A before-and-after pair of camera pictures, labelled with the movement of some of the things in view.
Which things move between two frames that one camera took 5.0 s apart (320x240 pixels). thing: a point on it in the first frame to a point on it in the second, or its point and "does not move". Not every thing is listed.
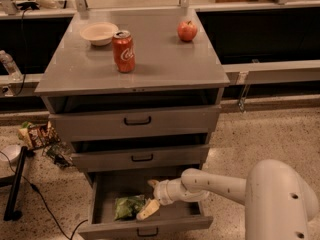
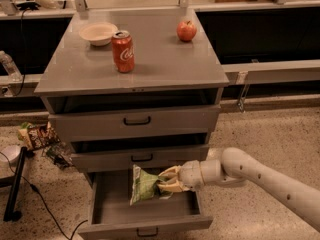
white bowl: (99, 33) does not move
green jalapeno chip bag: (128, 207) to (145, 185)
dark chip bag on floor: (60, 153) does not move
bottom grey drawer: (104, 188) does not move
